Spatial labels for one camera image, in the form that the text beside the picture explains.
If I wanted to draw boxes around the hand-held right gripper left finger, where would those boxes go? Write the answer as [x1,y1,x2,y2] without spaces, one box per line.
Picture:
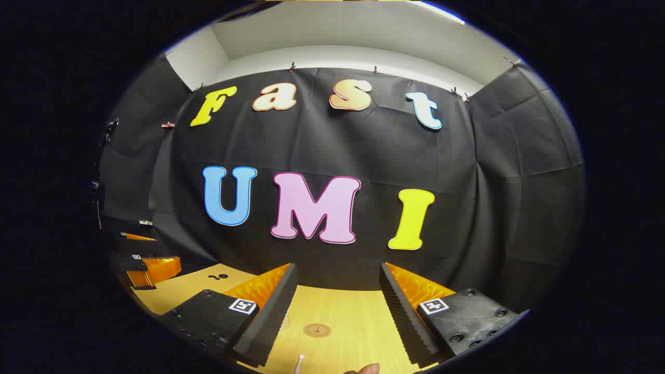
[158,262,300,368]

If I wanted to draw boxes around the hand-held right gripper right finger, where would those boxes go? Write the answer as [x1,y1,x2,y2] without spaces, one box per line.
[379,261,521,367]

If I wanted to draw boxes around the wooden desktop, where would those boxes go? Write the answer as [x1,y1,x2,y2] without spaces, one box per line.
[132,263,442,374]

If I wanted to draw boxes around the black backdrop cloth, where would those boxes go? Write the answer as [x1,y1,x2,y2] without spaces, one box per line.
[96,52,588,312]

